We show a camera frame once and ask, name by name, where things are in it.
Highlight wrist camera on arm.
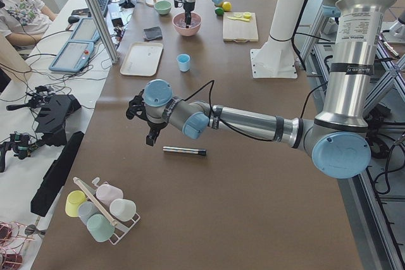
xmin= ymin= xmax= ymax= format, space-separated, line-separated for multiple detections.
xmin=125 ymin=89 xmax=147 ymax=121
xmin=173 ymin=0 xmax=184 ymax=8

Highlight grey folded cloth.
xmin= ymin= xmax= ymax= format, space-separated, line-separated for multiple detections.
xmin=143 ymin=27 xmax=163 ymax=41

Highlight yellow plastic knife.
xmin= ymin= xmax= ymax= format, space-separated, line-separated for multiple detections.
xmin=227 ymin=16 xmax=251 ymax=22

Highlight wooden cutting board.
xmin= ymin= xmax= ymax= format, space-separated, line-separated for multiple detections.
xmin=223 ymin=12 xmax=259 ymax=42

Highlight aluminium frame post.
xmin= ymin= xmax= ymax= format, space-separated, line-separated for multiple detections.
xmin=85 ymin=0 xmax=118 ymax=64

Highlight pink cup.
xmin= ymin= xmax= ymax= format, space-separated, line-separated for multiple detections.
xmin=96 ymin=184 xmax=123 ymax=207

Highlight cream rabbit tray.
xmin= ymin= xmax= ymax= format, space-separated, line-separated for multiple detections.
xmin=120 ymin=42 xmax=163 ymax=77

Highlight black long bar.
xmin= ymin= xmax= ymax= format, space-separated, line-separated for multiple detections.
xmin=30 ymin=131 xmax=84 ymax=217

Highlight seated person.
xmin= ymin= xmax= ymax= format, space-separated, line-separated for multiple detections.
xmin=1 ymin=0 xmax=57 ymax=49

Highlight green lime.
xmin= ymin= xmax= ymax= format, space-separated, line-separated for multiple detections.
xmin=215 ymin=8 xmax=224 ymax=16

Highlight grey blue cup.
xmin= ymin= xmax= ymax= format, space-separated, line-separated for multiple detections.
xmin=78 ymin=201 xmax=99 ymax=225

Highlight black stand device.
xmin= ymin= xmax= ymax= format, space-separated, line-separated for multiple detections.
xmin=35 ymin=94 xmax=81 ymax=146

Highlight mint green bowl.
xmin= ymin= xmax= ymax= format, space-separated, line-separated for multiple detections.
xmin=154 ymin=0 xmax=171 ymax=16

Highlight steel muddler black tip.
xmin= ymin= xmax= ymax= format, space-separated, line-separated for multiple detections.
xmin=162 ymin=146 xmax=207 ymax=156

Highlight pink bowl of ice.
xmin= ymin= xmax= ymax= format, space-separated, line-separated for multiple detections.
xmin=172 ymin=12 xmax=202 ymax=37

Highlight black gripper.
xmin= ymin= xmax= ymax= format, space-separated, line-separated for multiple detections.
xmin=184 ymin=1 xmax=194 ymax=28
xmin=146 ymin=120 xmax=166 ymax=146

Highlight yellow cup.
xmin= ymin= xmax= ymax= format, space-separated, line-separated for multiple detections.
xmin=65 ymin=190 xmax=87 ymax=218

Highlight white wire cup rack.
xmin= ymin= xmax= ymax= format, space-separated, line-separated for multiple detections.
xmin=73 ymin=177 xmax=140 ymax=245

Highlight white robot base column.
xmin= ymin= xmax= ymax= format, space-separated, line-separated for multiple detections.
xmin=251 ymin=0 xmax=304 ymax=78

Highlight blue teach pendant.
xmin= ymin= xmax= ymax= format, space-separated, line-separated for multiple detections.
xmin=70 ymin=18 xmax=100 ymax=42
xmin=49 ymin=40 xmax=94 ymax=73

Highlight green cup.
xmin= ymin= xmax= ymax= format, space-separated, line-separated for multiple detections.
xmin=87 ymin=214 xmax=115 ymax=242

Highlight light blue cup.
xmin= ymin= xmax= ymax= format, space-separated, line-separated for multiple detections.
xmin=177 ymin=54 xmax=190 ymax=72

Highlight white cup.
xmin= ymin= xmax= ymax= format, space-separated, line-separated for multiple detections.
xmin=109 ymin=199 xmax=137 ymax=221

